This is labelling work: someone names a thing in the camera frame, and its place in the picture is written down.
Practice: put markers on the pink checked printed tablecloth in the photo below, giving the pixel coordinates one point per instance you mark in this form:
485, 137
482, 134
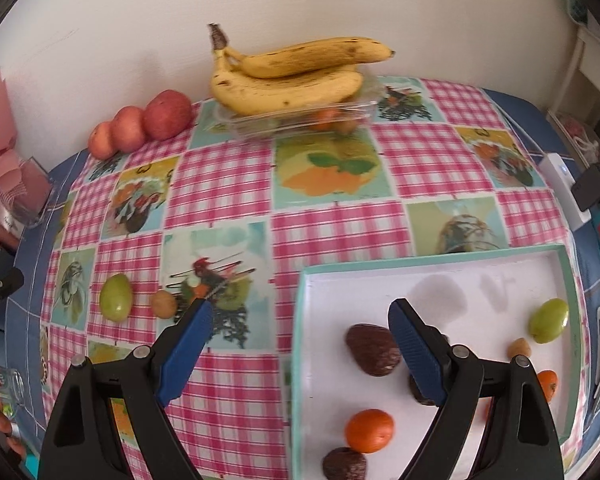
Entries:
330, 220

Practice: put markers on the tangerine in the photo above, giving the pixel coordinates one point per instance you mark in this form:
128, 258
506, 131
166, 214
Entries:
325, 118
548, 385

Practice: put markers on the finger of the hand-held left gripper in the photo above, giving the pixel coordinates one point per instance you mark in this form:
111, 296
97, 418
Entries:
2, 287

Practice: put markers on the dark wrinkled fruit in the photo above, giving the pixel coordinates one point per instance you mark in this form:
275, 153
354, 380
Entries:
344, 465

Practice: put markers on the clear plastic cup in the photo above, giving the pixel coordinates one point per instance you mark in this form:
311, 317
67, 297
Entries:
2, 382

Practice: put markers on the white power adapter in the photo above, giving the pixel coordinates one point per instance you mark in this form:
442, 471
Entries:
562, 180

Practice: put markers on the black electronic device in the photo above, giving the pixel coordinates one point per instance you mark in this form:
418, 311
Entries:
591, 187

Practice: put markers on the large red apple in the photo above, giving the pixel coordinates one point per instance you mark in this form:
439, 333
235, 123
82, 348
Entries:
168, 114

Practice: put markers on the white shelf unit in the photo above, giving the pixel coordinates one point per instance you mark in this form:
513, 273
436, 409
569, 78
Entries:
587, 60

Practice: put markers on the white tray with teal rim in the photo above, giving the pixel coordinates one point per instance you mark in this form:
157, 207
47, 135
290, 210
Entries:
330, 360

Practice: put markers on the large orange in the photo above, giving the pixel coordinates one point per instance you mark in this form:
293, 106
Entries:
370, 430

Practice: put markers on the clear plastic fruit container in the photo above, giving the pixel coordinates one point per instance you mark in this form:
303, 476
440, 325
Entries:
260, 126

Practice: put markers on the dark brown avocado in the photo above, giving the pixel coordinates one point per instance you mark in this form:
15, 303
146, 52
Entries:
372, 350

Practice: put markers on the bunch of yellow bananas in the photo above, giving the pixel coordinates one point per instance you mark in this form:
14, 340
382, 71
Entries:
285, 91

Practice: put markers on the clear plastic box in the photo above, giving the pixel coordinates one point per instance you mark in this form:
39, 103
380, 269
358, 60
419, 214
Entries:
30, 195

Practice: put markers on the small red apple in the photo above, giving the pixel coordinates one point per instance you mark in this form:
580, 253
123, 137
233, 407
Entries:
101, 142

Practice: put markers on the medium red apple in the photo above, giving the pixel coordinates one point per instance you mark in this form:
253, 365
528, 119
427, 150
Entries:
128, 128

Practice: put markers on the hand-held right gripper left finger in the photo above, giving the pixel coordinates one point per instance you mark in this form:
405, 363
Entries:
185, 350

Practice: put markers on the spotted yellow banana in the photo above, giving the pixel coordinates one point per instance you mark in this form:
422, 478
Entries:
305, 57

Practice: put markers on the person's left hand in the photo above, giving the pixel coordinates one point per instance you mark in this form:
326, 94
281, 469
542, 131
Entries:
2, 422

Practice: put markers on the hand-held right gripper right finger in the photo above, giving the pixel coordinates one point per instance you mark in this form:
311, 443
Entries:
417, 355

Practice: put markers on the small brown round fruit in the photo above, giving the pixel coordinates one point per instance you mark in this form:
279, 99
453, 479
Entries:
163, 304
520, 347
347, 126

